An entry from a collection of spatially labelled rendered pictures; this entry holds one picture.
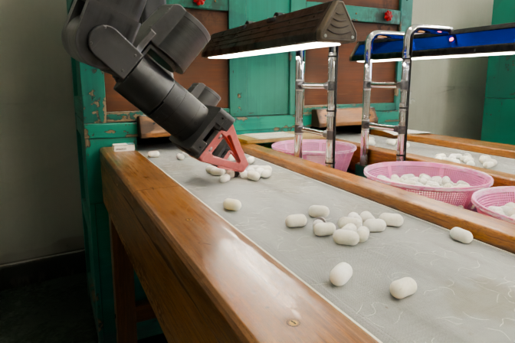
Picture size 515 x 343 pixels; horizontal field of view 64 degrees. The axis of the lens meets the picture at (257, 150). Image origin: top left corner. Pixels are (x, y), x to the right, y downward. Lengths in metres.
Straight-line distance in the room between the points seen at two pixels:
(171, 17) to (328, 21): 0.32
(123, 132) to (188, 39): 0.91
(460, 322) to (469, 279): 0.11
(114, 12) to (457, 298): 0.48
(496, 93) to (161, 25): 3.25
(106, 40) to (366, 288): 0.39
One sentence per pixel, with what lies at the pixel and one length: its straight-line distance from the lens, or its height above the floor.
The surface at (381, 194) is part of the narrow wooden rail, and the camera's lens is 0.82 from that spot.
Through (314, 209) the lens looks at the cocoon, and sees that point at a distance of 0.72.
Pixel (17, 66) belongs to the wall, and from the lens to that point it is 2.17.
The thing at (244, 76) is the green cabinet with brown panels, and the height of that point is 0.99.
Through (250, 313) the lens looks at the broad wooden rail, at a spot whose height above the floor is 0.76.
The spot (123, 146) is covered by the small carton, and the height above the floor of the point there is 0.78.
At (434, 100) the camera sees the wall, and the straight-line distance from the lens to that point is 3.67.
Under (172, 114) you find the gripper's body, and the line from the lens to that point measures 0.51.
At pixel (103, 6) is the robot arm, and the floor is 1.05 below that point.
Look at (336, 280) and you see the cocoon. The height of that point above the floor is 0.75.
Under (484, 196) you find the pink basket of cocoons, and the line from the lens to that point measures 0.89.
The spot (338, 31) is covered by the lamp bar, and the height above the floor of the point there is 1.06.
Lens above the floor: 0.97
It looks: 10 degrees down
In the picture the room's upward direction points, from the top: straight up
